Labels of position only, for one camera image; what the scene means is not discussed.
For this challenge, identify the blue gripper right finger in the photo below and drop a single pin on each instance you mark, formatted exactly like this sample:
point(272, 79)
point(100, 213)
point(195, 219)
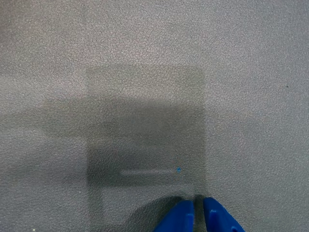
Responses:
point(217, 217)

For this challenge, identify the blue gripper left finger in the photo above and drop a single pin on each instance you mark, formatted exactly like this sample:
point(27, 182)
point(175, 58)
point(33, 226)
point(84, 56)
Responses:
point(181, 217)

